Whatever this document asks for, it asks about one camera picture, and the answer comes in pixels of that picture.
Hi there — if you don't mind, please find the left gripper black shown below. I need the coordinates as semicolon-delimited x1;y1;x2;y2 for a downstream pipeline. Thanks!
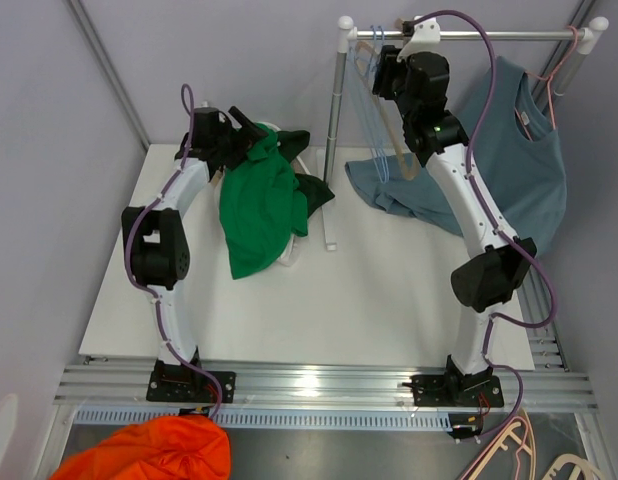
214;108;268;172

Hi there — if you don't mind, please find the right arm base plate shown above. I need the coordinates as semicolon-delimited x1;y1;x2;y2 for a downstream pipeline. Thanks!
401;374;504;408

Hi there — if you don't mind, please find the dark green white t shirt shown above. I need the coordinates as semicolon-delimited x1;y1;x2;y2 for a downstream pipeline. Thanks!
276;130;335;217

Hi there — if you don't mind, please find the metal clothes rack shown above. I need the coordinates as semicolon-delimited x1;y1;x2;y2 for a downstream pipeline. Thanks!
316;16;610;251

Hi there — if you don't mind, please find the pink wire hanger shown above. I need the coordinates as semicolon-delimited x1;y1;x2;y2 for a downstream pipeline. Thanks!
528;25;579;128

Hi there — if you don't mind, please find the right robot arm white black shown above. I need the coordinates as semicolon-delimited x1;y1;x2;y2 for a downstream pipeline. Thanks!
372;45;537;405

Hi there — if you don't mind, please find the beige wooden hanger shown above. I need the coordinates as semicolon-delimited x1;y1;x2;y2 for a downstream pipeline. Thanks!
353;17;423;182

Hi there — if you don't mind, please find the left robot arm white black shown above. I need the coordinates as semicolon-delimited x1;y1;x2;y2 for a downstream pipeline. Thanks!
121;106;267;401

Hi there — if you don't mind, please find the light blue wire hanger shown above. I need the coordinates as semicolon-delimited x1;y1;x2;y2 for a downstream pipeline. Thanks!
345;37;390;184

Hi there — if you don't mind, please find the bright green t shirt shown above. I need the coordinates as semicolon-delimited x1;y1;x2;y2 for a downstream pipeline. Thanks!
219;123;308;280

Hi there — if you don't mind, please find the blue grey t shirt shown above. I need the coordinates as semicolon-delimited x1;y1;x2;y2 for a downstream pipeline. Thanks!
345;57;567;255

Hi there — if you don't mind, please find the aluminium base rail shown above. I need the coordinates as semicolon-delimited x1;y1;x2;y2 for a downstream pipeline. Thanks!
53;362;600;434

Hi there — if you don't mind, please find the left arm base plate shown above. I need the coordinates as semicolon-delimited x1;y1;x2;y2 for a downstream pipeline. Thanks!
145;370;236;404

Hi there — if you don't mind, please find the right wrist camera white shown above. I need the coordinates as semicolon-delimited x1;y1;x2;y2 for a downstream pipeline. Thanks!
397;17;441;63

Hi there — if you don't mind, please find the pile of spare hangers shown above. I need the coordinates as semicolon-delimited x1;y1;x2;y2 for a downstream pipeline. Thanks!
459;410;607;479

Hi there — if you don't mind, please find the orange cloth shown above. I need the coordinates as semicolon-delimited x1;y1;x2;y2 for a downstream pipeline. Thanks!
51;415;232;479

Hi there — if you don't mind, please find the white plastic basket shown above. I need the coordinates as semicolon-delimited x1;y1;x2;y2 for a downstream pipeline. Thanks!
277;146;311;267

